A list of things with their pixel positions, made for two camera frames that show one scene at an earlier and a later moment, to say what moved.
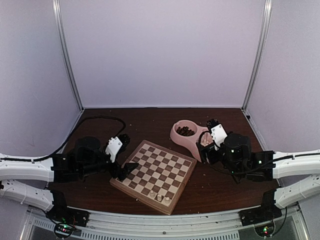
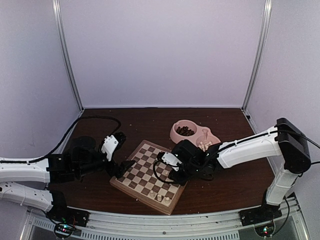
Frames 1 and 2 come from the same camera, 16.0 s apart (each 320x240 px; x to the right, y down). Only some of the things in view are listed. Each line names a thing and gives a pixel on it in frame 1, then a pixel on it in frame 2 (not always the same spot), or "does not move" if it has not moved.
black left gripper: [124, 171] does not move
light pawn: [152, 194] does not move
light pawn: [167, 200] does not move
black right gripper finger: [205, 151] to [177, 178]
